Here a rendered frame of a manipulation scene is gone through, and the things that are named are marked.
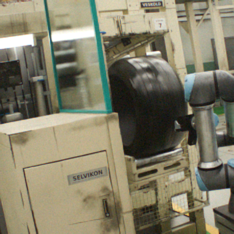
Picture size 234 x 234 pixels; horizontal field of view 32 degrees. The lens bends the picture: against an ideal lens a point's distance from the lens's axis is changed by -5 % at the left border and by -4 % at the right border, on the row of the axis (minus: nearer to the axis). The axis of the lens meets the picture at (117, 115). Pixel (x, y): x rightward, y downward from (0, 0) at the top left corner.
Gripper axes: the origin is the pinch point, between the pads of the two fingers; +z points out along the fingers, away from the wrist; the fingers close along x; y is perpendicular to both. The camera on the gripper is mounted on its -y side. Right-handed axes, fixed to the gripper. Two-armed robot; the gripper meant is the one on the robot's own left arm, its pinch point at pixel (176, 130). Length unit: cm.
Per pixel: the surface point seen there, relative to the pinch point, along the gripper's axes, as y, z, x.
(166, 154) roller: -12.9, 14.2, 1.1
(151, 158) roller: -12.5, 14.2, 11.6
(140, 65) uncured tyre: 39.4, 5.6, 10.1
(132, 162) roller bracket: -11.8, 10.4, 25.2
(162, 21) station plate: 72, 36, -31
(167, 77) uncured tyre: 29.6, -1.2, -1.1
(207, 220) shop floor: -91, 112, -85
